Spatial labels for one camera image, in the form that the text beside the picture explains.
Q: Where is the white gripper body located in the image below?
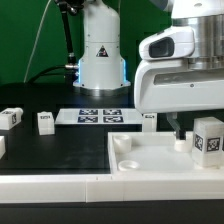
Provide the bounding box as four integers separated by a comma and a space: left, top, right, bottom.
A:
134, 59, 224, 114

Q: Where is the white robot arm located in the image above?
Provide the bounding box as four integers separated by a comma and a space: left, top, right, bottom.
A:
134, 0, 224, 139

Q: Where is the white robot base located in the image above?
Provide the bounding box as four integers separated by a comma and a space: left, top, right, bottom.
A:
73, 0, 131, 96

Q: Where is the white U-shaped fence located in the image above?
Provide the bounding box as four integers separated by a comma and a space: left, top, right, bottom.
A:
0, 173, 224, 203

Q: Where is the black cable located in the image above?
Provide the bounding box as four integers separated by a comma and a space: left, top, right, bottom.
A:
24, 64, 76, 84

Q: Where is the white square tabletop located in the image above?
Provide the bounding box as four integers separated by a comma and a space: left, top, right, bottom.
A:
108, 132, 224, 174

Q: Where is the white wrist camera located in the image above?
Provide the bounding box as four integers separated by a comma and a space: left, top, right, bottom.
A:
139, 26, 195, 61

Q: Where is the grey cable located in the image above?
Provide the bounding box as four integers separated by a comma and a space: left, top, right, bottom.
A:
23, 0, 53, 84

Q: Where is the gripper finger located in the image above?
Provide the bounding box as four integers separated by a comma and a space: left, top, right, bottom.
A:
166, 112, 186, 140

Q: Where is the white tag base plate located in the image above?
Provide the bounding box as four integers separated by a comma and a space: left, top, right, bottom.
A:
55, 108, 142, 125

